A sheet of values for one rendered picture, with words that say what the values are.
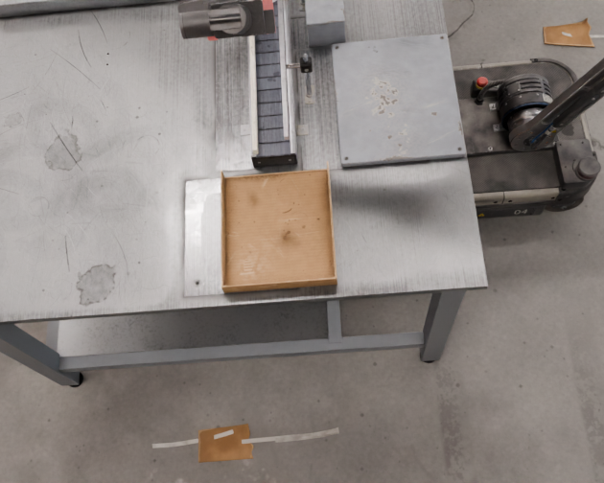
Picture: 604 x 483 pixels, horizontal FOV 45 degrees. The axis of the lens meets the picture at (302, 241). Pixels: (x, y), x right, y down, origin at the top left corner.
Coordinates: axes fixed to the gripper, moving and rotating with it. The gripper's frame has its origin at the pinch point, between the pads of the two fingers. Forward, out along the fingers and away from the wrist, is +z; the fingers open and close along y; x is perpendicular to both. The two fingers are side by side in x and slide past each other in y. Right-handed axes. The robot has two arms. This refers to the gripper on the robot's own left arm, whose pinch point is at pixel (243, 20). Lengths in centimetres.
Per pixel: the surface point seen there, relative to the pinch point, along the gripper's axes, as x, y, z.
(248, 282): 57, 6, -3
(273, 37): 4.1, -3.5, 34.7
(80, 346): 90, 69, 48
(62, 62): 4, 54, 40
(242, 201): 41.1, 6.9, 10.2
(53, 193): 35, 54, 15
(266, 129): 25.4, -0.2, 17.6
